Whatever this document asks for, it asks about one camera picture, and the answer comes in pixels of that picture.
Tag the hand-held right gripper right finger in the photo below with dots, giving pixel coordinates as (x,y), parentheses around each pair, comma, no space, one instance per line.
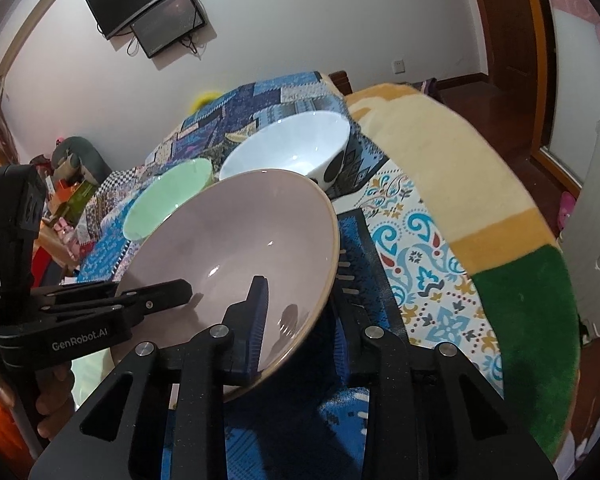
(375,355)

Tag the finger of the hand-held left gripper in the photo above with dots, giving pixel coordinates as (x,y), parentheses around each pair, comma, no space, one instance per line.
(95,317)
(165,294)

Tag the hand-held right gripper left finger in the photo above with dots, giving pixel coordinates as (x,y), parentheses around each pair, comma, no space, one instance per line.
(257,320)

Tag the pink bowl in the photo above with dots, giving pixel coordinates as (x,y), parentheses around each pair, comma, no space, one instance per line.
(220,240)

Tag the pale green bowl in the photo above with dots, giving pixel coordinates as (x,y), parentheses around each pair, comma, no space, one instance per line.
(170,195)

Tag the white bowl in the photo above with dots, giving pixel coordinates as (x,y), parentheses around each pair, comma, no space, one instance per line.
(290,145)

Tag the person's left hand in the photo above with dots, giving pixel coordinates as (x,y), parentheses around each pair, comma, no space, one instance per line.
(55,400)

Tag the pink rabbit toy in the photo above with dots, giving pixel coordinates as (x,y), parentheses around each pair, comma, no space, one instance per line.
(65,237)

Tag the green storage bag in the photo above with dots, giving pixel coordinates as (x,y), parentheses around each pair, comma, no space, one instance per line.
(77,200)

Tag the patchwork blanket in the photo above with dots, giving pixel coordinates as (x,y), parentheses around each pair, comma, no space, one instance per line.
(420,270)

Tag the grey plush toy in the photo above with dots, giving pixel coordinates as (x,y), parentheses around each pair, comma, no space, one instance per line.
(85,152)

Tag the yellow foam tube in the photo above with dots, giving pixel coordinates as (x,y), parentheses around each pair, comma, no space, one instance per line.
(204,100)

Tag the pink slipper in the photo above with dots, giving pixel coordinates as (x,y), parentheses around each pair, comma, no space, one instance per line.
(568,210)

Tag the white panel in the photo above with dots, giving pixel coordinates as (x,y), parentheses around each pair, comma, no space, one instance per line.
(595,210)

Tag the white heart-print sliding door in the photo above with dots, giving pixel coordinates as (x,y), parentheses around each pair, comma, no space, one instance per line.
(575,60)

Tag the brown wooden door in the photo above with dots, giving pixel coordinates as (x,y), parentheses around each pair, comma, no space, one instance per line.
(500,10)

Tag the brown bed frame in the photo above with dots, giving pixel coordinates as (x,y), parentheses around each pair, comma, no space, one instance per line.
(341,82)

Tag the white wall socket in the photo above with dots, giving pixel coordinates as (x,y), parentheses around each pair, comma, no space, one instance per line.
(398,65)

